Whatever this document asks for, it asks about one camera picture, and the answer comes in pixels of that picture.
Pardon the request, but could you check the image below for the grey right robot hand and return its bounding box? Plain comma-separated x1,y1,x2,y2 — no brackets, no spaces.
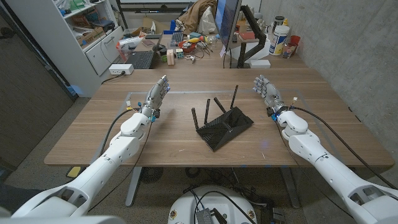
252,74,290,118

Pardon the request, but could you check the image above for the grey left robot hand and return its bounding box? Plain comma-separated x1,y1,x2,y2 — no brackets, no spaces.
140,74,171,119

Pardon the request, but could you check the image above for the black router with antennas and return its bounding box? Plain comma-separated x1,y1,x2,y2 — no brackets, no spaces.
191,85,254,152

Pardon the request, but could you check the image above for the small white box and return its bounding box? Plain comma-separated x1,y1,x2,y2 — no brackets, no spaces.
249,58,271,69

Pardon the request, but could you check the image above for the black laptop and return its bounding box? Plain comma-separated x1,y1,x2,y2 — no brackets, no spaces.
124,30,164,70

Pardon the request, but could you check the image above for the white power strip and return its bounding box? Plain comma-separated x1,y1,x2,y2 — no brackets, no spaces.
108,63,135,76

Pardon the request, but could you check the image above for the clear glass with items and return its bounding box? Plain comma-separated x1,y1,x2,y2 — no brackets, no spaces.
282,42,298,59

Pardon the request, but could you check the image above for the white wipes canister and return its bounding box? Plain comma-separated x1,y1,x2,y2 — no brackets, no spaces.
269,25,290,57

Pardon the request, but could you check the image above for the clear plastic package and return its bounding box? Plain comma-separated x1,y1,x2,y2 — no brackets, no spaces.
116,36,144,60

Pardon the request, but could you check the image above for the red bowl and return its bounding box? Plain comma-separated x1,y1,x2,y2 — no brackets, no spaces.
182,40,197,53

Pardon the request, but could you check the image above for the red book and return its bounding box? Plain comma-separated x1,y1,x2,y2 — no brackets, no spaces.
238,30,256,41

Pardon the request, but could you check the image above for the yellow and red toy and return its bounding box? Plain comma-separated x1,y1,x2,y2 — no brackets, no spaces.
186,35,206,44

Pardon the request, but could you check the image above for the blue box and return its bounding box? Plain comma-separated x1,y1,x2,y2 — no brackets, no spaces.
164,20,177,35

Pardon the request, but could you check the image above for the jar with black lid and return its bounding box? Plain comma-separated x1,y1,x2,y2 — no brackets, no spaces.
273,15,285,30

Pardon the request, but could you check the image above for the round black fan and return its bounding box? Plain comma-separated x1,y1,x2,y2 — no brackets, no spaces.
139,167,164,184

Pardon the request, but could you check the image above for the flat computer monitor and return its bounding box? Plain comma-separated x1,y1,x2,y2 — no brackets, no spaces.
214,0,243,50

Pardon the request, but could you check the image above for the grey table leg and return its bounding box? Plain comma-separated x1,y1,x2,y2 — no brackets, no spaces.
279,166,301,208
125,166,143,207

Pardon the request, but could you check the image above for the white plastic bag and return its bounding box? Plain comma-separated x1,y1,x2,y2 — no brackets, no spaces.
197,6,218,35

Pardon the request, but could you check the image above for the yellow pad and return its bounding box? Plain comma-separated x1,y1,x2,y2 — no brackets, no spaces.
66,166,82,179

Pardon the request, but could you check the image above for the white robot torso base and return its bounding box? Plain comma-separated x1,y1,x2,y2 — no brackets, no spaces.
167,185,258,224

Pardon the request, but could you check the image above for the white shelf cabinet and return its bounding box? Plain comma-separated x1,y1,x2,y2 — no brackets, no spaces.
6,0,125,97

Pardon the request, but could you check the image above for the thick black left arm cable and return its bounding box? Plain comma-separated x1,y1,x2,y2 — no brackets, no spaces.
98,107,142,158

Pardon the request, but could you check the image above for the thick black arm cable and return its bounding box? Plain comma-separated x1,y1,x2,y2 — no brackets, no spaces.
291,106,398,190
98,107,142,158

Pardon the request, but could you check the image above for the thin black right arm wire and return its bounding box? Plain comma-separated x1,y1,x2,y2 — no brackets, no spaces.
274,120,354,218

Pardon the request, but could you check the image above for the thin black arm wire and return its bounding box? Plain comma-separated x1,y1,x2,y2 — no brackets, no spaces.
274,120,354,218
88,119,154,212

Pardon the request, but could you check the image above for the thin black left arm wire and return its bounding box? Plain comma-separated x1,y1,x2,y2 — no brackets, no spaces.
88,119,154,212

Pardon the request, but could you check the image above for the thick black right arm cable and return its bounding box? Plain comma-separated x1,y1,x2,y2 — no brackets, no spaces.
291,106,398,190

